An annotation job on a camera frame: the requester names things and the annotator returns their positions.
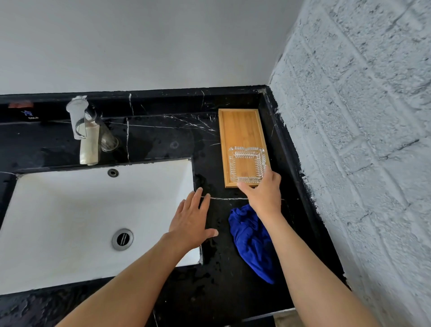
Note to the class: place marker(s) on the person's right thumb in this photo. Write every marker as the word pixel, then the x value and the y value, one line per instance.
pixel 246 189

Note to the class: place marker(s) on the red and blue tap sticker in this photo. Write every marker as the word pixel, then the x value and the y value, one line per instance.
pixel 24 110

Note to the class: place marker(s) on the chrome sink drain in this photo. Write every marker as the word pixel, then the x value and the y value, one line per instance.
pixel 122 239

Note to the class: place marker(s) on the chrome faucet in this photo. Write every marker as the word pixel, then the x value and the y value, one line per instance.
pixel 88 134

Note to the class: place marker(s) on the person's left thumb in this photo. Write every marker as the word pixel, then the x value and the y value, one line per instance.
pixel 210 233

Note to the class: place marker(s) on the white sink basin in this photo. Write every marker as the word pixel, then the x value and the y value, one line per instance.
pixel 67 209

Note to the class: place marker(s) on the person's left hand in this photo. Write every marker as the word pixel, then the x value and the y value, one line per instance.
pixel 190 229

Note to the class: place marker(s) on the person's left middle finger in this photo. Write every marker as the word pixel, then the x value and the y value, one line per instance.
pixel 197 200

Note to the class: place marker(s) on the clear glass ashtray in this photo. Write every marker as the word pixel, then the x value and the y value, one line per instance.
pixel 245 165

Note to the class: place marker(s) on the person's right forearm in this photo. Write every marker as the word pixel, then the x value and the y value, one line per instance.
pixel 309 279

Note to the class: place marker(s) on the person's right hand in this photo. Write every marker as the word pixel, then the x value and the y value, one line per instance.
pixel 266 197

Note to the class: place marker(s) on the person's left little finger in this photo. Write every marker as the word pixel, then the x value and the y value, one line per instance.
pixel 180 208

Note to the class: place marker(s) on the person's left forearm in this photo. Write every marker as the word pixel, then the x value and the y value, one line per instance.
pixel 134 286

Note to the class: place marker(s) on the blue cloth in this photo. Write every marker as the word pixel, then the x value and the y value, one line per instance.
pixel 251 239

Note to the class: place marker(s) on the wooden bamboo tray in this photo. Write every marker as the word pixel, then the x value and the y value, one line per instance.
pixel 240 129

